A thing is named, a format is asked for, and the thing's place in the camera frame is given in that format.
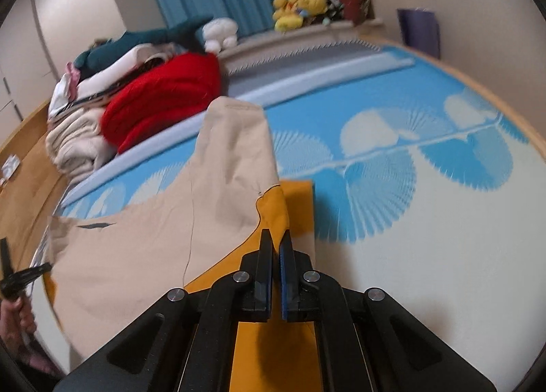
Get beige and orange hooded coat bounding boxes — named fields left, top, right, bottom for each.
left=42, top=95, right=325, bottom=392

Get person's left hand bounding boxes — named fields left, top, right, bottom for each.
left=1, top=295, right=58, bottom=376

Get wooden headboard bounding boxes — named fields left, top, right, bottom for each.
left=1, top=102, right=68, bottom=269

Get cream folded blanket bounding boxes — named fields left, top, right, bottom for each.
left=45, top=108, right=117, bottom=184

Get light blue foam strip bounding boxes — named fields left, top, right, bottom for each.
left=59, top=53, right=415, bottom=207

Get grey mattress cover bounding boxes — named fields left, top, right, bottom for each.
left=222, top=39, right=382, bottom=97

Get red folded blanket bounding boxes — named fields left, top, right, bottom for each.
left=101, top=53, right=222, bottom=154

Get white folded quilt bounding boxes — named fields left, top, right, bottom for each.
left=47, top=43, right=183, bottom=124

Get white plush toy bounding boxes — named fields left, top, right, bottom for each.
left=202, top=17, right=239, bottom=54

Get teal shark plush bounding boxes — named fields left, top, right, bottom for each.
left=72, top=15, right=213, bottom=80

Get yellow plush toys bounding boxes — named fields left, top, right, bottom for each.
left=272, top=0, right=328, bottom=32

